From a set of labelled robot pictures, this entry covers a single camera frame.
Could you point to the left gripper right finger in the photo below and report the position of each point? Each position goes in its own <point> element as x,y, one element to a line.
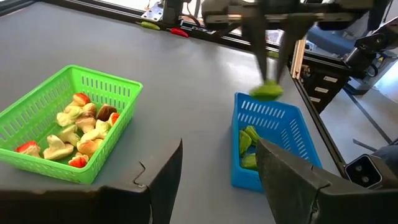
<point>289,193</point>

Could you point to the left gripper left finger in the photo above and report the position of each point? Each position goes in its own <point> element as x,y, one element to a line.
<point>164,180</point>

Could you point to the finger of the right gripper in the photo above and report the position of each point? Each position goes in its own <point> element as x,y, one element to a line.
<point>292,34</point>
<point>258,40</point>

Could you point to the red toy chilli pepper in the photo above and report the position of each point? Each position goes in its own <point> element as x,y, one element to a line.
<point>179,32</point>

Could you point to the green toy chilli pepper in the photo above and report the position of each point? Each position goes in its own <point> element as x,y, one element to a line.
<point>150,25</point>

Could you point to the brown cap toy mushroom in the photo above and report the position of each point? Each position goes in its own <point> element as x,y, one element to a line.
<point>105,112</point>

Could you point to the blue plastic basket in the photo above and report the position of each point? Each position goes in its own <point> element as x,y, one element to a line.
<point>242,177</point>

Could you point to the black box white labels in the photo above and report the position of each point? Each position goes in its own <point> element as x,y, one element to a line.
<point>326,90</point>

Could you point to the green plastic basket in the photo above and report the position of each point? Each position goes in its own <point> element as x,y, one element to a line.
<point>46,172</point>

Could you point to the table-level camera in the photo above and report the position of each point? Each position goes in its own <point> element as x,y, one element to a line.
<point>363,171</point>

